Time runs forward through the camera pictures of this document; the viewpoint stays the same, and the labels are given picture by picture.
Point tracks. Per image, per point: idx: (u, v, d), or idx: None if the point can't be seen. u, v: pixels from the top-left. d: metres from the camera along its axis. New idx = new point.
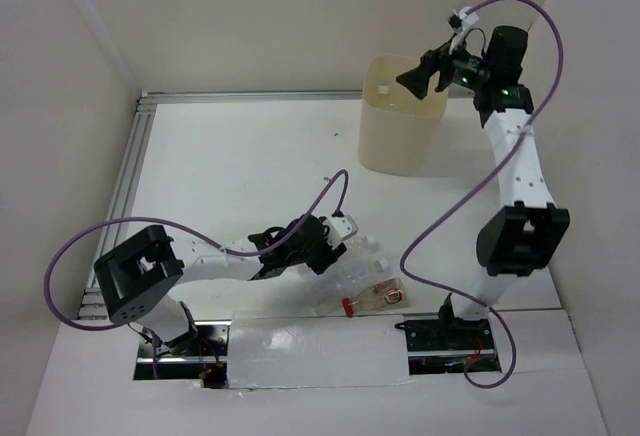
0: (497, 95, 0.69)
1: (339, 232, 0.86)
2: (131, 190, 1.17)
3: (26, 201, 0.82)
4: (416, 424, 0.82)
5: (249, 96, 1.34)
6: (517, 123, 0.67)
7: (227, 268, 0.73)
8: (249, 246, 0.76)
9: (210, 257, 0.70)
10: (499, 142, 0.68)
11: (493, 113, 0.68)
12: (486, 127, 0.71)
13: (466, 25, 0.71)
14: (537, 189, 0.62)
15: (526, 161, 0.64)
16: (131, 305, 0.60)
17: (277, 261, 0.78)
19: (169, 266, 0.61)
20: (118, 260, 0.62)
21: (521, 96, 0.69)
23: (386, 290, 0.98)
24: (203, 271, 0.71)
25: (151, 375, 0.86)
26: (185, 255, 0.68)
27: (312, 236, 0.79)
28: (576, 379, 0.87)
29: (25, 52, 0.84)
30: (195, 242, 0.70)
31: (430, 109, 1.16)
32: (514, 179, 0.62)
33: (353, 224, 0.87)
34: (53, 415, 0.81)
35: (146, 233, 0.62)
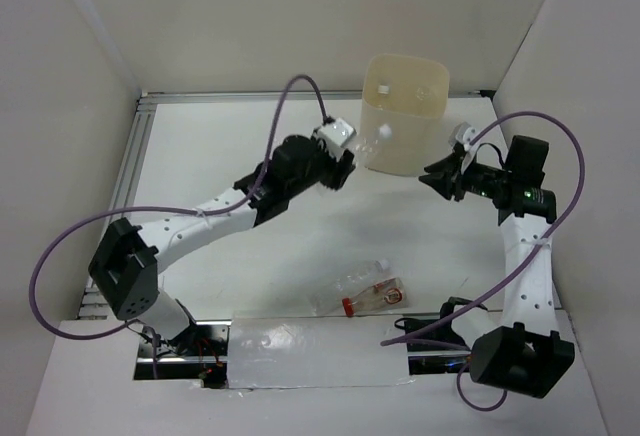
0: (519, 196, 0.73)
1: (334, 140, 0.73)
2: (131, 189, 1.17)
3: (26, 199, 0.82)
4: (416, 425, 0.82)
5: (249, 97, 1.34)
6: (534, 233, 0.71)
7: (217, 229, 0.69)
8: (234, 196, 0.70)
9: (189, 229, 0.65)
10: (513, 246, 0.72)
11: (512, 216, 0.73)
12: (502, 226, 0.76)
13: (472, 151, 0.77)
14: (543, 313, 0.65)
15: (537, 279, 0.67)
16: (132, 300, 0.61)
17: (275, 198, 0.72)
19: (144, 258, 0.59)
20: (101, 263, 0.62)
21: (544, 202, 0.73)
23: (385, 289, 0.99)
24: (190, 245, 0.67)
25: (150, 375, 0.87)
26: (160, 238, 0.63)
27: (297, 155, 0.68)
28: (576, 380, 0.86)
29: (25, 51, 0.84)
30: (168, 220, 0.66)
31: (430, 111, 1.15)
32: (521, 297, 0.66)
33: (349, 127, 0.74)
34: (53, 415, 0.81)
35: (112, 230, 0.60)
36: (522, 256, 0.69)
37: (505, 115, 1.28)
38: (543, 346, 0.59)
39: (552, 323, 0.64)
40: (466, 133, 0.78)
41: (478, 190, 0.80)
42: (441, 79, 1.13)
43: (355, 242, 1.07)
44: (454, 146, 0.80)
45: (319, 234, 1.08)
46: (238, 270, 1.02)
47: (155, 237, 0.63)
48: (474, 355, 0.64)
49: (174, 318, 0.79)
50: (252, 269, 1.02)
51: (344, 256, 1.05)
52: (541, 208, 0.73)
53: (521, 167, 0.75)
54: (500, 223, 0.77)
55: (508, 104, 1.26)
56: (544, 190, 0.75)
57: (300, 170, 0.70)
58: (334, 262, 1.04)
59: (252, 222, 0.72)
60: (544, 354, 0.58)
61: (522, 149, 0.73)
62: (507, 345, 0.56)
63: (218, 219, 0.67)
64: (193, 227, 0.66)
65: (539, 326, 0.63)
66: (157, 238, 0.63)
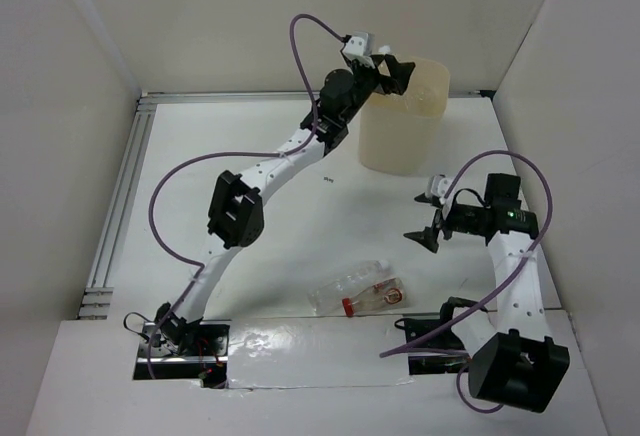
0: (503, 216, 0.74)
1: (357, 53, 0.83)
2: (131, 190, 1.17)
3: (25, 199, 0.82)
4: (415, 426, 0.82)
5: (249, 97, 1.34)
6: (520, 246, 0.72)
7: (297, 165, 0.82)
8: (304, 136, 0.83)
9: (277, 169, 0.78)
10: (500, 262, 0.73)
11: (498, 233, 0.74)
12: (489, 244, 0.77)
13: (446, 202, 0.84)
14: (535, 320, 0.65)
15: (527, 288, 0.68)
16: (249, 230, 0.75)
17: (336, 128, 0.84)
19: (253, 196, 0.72)
20: (218, 208, 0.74)
21: (527, 220, 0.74)
23: (386, 288, 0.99)
24: (279, 183, 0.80)
25: (148, 375, 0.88)
26: (258, 179, 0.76)
27: (342, 90, 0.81)
28: (576, 379, 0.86)
29: (24, 50, 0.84)
30: (259, 165, 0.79)
31: (430, 111, 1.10)
32: (512, 306, 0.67)
33: (361, 37, 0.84)
34: (52, 416, 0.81)
35: (222, 181, 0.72)
36: (509, 268, 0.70)
37: (505, 115, 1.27)
38: (539, 357, 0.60)
39: (546, 330, 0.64)
40: (439, 184, 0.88)
41: (464, 229, 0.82)
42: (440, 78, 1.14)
43: (355, 241, 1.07)
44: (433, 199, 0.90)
45: (319, 233, 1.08)
46: (238, 270, 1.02)
47: (255, 180, 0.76)
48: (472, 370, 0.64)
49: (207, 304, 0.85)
50: (251, 268, 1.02)
51: (344, 255, 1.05)
52: (523, 225, 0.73)
53: (499, 195, 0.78)
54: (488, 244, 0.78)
55: (508, 104, 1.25)
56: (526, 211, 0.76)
57: (348, 101, 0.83)
58: (335, 261, 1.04)
59: (322, 153, 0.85)
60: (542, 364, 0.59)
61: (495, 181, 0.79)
62: (503, 351, 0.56)
63: (296, 157, 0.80)
64: (279, 167, 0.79)
65: (534, 332, 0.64)
66: (254, 180, 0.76)
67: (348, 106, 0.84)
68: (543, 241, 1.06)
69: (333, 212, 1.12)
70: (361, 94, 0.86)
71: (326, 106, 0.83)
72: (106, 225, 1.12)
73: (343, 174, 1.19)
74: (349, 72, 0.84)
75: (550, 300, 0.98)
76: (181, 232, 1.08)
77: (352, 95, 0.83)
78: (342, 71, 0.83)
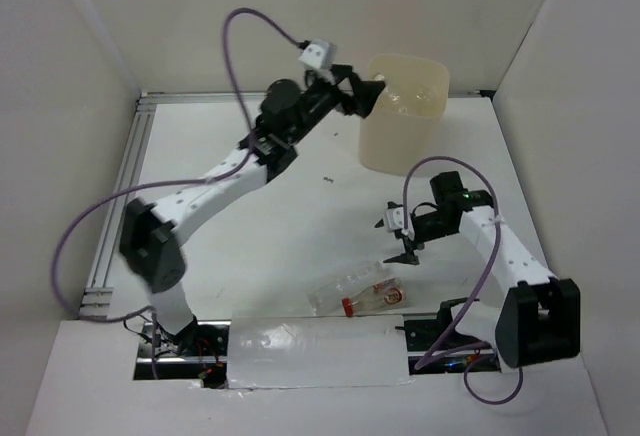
0: (460, 200, 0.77)
1: (313, 64, 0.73)
2: (131, 190, 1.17)
3: (25, 200, 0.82)
4: (415, 425, 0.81)
5: (249, 97, 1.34)
6: (488, 217, 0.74)
7: (231, 193, 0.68)
8: (239, 157, 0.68)
9: (202, 197, 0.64)
10: (478, 236, 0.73)
11: (464, 215, 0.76)
12: (462, 230, 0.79)
13: (408, 230, 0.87)
14: (533, 266, 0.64)
15: (512, 246, 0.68)
16: (163, 272, 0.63)
17: (282, 150, 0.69)
19: (165, 232, 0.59)
20: (126, 245, 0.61)
21: (480, 195, 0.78)
23: (387, 288, 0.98)
24: (205, 213, 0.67)
25: (150, 375, 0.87)
26: (174, 210, 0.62)
27: (284, 104, 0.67)
28: (576, 379, 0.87)
29: (23, 51, 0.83)
30: (180, 192, 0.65)
31: (430, 111, 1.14)
32: (508, 263, 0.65)
33: (319, 46, 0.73)
34: (52, 416, 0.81)
35: (130, 212, 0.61)
36: (488, 236, 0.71)
37: (505, 115, 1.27)
38: (554, 304, 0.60)
39: (546, 270, 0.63)
40: (394, 216, 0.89)
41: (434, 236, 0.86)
42: (437, 74, 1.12)
43: (355, 241, 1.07)
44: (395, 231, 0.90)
45: (319, 233, 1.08)
46: (238, 270, 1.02)
47: (172, 211, 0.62)
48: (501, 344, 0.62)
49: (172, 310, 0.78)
50: (251, 269, 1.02)
51: (344, 256, 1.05)
52: (480, 198, 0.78)
53: (446, 192, 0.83)
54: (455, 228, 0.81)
55: (508, 104, 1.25)
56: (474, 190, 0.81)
57: (292, 118, 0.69)
58: (335, 261, 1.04)
59: (265, 178, 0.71)
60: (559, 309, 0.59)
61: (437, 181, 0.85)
62: (522, 304, 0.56)
63: (228, 182, 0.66)
64: (205, 195, 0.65)
65: (537, 276, 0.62)
66: (171, 210, 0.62)
67: (295, 124, 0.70)
68: (543, 241, 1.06)
69: (334, 212, 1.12)
70: (311, 110, 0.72)
71: (268, 123, 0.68)
72: (106, 225, 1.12)
73: (343, 174, 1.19)
74: (294, 83, 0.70)
75: None
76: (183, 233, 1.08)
77: (297, 110, 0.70)
78: (287, 81, 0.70)
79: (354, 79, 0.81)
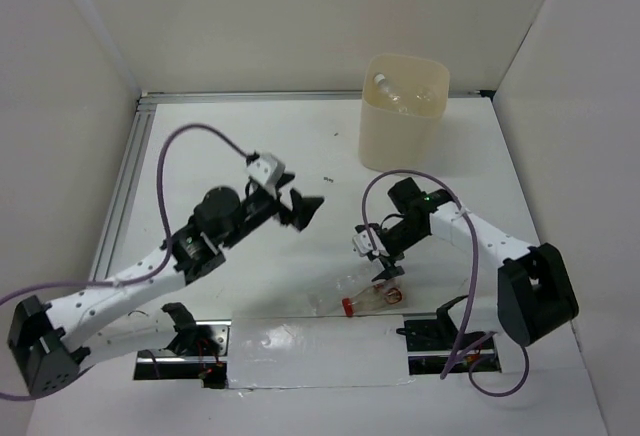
0: (422, 203, 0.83)
1: (260, 179, 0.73)
2: (130, 190, 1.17)
3: (25, 200, 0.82)
4: (415, 425, 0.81)
5: (249, 97, 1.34)
6: (453, 210, 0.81)
7: (140, 296, 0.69)
8: (158, 258, 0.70)
9: (102, 304, 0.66)
10: (451, 230, 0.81)
11: (431, 216, 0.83)
12: (433, 230, 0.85)
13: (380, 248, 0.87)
14: (510, 242, 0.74)
15: (485, 231, 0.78)
16: (46, 381, 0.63)
17: (208, 253, 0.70)
19: (48, 342, 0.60)
20: (14, 342, 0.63)
21: (440, 194, 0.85)
23: (387, 289, 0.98)
24: (108, 318, 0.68)
25: (150, 375, 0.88)
26: (69, 318, 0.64)
27: (217, 213, 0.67)
28: (576, 378, 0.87)
29: (23, 50, 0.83)
30: (83, 295, 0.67)
31: (430, 111, 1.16)
32: (489, 246, 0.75)
33: (267, 163, 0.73)
34: (52, 416, 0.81)
35: (22, 311, 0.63)
36: (462, 229, 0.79)
37: (505, 115, 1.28)
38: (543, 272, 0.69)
39: (521, 241, 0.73)
40: (362, 241, 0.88)
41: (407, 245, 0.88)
42: (439, 77, 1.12)
43: None
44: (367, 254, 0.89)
45: (318, 234, 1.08)
46: (237, 270, 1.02)
47: (67, 317, 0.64)
48: (510, 326, 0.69)
49: (125, 338, 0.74)
50: (250, 269, 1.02)
51: (344, 256, 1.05)
52: (440, 198, 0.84)
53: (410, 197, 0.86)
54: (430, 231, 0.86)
55: (508, 104, 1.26)
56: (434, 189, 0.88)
57: (229, 226, 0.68)
58: (334, 262, 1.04)
59: (185, 280, 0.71)
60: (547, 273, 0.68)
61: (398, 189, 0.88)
62: (515, 278, 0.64)
63: (136, 289, 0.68)
64: (106, 301, 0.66)
65: (517, 248, 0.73)
66: (65, 317, 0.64)
67: (229, 231, 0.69)
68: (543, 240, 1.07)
69: (333, 213, 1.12)
70: (247, 219, 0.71)
71: (199, 224, 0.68)
72: (106, 225, 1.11)
73: (343, 174, 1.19)
74: (233, 191, 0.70)
75: None
76: None
77: (234, 218, 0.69)
78: (226, 188, 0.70)
79: (296, 193, 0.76)
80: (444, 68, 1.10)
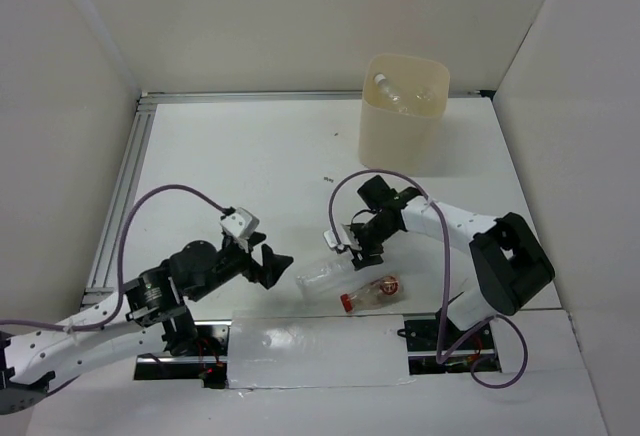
0: (392, 203, 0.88)
1: (234, 231, 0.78)
2: (131, 189, 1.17)
3: (25, 201, 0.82)
4: (415, 425, 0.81)
5: (248, 97, 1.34)
6: (422, 202, 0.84)
7: (91, 339, 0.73)
8: (111, 305, 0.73)
9: (54, 346, 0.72)
10: (424, 221, 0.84)
11: (403, 212, 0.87)
12: (409, 226, 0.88)
13: (343, 241, 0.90)
14: (478, 219, 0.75)
15: (453, 213, 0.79)
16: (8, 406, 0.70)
17: (169, 302, 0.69)
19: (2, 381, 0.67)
20: None
21: (408, 191, 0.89)
23: (379, 283, 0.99)
24: (62, 357, 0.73)
25: (151, 375, 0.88)
26: (24, 358, 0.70)
27: (193, 266, 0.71)
28: (577, 378, 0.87)
29: (23, 52, 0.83)
30: (39, 335, 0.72)
31: (430, 111, 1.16)
32: (458, 226, 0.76)
33: (244, 216, 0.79)
34: (53, 416, 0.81)
35: None
36: (433, 216, 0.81)
37: (505, 115, 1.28)
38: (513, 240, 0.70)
39: (487, 216, 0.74)
40: (329, 237, 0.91)
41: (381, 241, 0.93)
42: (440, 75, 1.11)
43: None
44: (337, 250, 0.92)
45: (318, 234, 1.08)
46: None
47: (19, 357, 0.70)
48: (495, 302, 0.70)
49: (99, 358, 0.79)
50: None
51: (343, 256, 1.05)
52: (408, 196, 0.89)
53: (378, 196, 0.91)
54: (408, 227, 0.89)
55: (508, 104, 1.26)
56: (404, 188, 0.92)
57: (200, 280, 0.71)
58: None
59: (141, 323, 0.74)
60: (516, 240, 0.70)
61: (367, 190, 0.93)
62: (486, 249, 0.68)
63: (86, 334, 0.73)
64: (58, 344, 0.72)
65: (485, 223, 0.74)
66: (21, 356, 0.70)
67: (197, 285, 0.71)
68: (543, 241, 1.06)
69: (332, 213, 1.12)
70: (218, 272, 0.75)
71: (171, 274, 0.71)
72: (106, 225, 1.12)
73: (343, 174, 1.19)
74: (211, 247, 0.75)
75: (550, 299, 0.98)
76: (182, 234, 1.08)
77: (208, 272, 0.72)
78: (207, 243, 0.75)
79: (267, 250, 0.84)
80: (444, 68, 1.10)
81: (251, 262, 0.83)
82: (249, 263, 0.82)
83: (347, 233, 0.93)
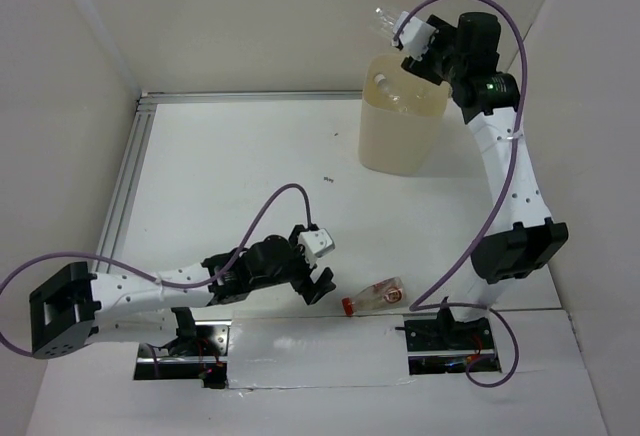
0: (483, 95, 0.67)
1: (310, 247, 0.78)
2: (131, 190, 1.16)
3: (25, 201, 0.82)
4: (414, 425, 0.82)
5: (249, 96, 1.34)
6: (507, 127, 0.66)
7: (169, 301, 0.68)
8: (197, 273, 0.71)
9: (139, 294, 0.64)
10: (489, 147, 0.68)
11: (481, 114, 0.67)
12: (471, 125, 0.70)
13: (405, 41, 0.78)
14: (535, 205, 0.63)
15: (522, 174, 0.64)
16: (54, 345, 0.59)
17: (237, 287, 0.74)
19: (83, 312, 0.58)
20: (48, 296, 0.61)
21: (507, 87, 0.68)
23: (384, 292, 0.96)
24: (136, 310, 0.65)
25: (151, 375, 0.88)
26: (107, 295, 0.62)
27: (272, 258, 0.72)
28: (577, 379, 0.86)
29: (24, 53, 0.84)
30: (124, 278, 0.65)
31: (430, 110, 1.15)
32: (511, 196, 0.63)
33: (328, 237, 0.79)
34: (52, 416, 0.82)
35: (68, 272, 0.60)
36: (502, 155, 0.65)
37: None
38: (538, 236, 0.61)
39: (545, 211, 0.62)
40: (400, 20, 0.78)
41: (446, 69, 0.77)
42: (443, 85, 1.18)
43: (355, 242, 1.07)
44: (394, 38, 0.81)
45: None
46: None
47: (104, 292, 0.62)
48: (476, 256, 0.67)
49: (135, 327, 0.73)
50: None
51: (344, 257, 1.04)
52: (505, 96, 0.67)
53: (474, 55, 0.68)
54: (467, 123, 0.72)
55: None
56: (502, 74, 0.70)
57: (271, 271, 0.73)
58: (334, 262, 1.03)
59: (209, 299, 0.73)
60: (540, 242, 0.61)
61: (474, 33, 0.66)
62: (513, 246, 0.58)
63: (172, 293, 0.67)
64: (145, 294, 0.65)
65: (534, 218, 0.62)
66: (105, 294, 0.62)
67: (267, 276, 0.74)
68: None
69: (333, 213, 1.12)
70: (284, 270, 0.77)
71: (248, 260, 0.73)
72: (106, 225, 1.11)
73: (342, 175, 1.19)
74: (286, 242, 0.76)
75: (550, 300, 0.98)
76: (183, 234, 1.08)
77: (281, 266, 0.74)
78: (283, 239, 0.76)
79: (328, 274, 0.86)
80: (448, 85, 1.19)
81: (308, 277, 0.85)
82: (306, 277, 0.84)
83: (419, 32, 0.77)
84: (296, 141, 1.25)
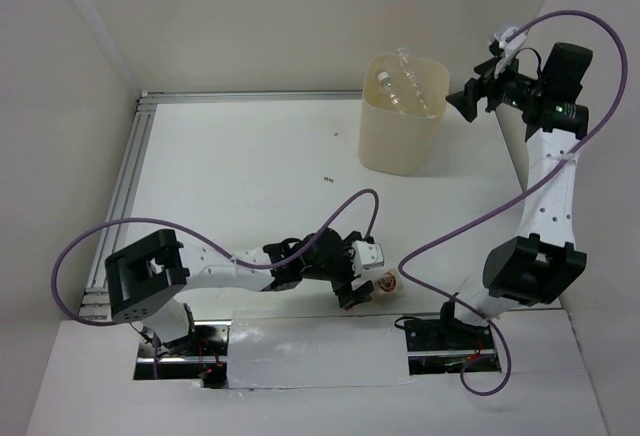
0: (550, 112, 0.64)
1: (360, 257, 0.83)
2: (131, 189, 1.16)
3: (25, 201, 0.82)
4: (414, 425, 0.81)
5: (249, 96, 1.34)
6: (561, 148, 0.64)
7: (238, 277, 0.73)
8: (262, 257, 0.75)
9: (218, 267, 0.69)
10: (537, 163, 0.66)
11: (539, 131, 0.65)
12: (528, 142, 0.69)
13: (508, 50, 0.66)
14: (561, 227, 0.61)
15: (557, 191, 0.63)
16: (134, 309, 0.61)
17: (291, 275, 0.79)
19: (175, 276, 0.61)
20: (131, 261, 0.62)
21: (576, 116, 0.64)
23: (378, 282, 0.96)
24: (211, 281, 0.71)
25: (151, 375, 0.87)
26: (192, 265, 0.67)
27: (328, 250, 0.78)
28: (576, 379, 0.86)
29: (24, 53, 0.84)
30: (204, 249, 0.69)
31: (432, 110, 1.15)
32: (538, 210, 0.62)
33: (379, 254, 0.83)
34: (50, 417, 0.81)
35: (157, 238, 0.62)
36: (546, 171, 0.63)
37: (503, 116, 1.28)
38: (554, 258, 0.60)
39: (567, 234, 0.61)
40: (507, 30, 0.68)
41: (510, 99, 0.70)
42: (437, 70, 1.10)
43: None
44: (489, 46, 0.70)
45: None
46: None
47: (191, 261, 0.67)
48: (486, 265, 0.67)
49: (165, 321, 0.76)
50: None
51: None
52: (572, 124, 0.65)
53: (557, 82, 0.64)
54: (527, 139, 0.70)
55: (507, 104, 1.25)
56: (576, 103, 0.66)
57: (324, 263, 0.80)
58: None
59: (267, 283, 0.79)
60: (555, 265, 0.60)
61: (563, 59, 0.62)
62: (521, 251, 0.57)
63: (244, 270, 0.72)
64: (222, 268, 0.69)
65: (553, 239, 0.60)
66: (190, 262, 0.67)
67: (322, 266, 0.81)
68: None
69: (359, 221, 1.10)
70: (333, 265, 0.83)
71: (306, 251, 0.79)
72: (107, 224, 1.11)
73: (342, 175, 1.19)
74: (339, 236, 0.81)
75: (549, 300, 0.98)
76: None
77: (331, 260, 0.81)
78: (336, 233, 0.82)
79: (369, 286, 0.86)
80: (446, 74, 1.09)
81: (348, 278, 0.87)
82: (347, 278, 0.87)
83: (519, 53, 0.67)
84: (296, 141, 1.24)
